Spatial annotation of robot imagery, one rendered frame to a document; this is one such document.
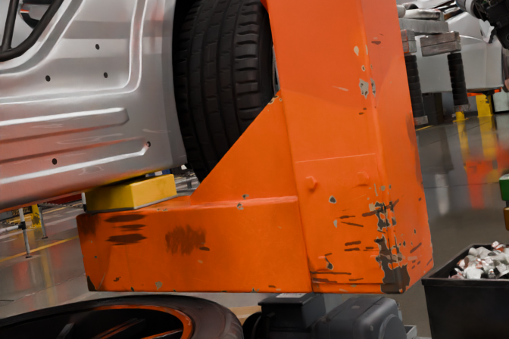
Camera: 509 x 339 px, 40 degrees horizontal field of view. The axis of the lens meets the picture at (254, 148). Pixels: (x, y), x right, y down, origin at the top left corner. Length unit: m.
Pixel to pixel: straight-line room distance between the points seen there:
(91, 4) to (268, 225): 0.55
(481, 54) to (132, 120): 3.16
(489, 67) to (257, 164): 3.26
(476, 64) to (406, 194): 3.18
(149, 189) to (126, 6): 0.37
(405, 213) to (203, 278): 0.39
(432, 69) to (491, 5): 2.29
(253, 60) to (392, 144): 0.51
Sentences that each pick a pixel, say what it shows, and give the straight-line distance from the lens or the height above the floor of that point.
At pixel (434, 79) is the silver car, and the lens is 4.21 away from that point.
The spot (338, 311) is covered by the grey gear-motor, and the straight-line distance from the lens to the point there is 1.46.
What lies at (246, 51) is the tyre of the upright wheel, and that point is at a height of 0.96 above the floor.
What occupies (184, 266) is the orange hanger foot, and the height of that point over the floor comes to 0.57.
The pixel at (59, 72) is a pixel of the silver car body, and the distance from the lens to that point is 1.31.
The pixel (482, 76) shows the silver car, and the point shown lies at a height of 0.82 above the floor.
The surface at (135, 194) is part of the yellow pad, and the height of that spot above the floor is 0.71.
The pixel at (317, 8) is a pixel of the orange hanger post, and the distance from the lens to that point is 1.10.
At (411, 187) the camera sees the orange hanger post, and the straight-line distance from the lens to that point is 1.17.
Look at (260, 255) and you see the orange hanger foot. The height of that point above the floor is 0.59.
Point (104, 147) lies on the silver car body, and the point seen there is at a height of 0.81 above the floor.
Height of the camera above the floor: 0.83
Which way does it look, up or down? 3 degrees down
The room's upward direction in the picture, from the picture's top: 9 degrees counter-clockwise
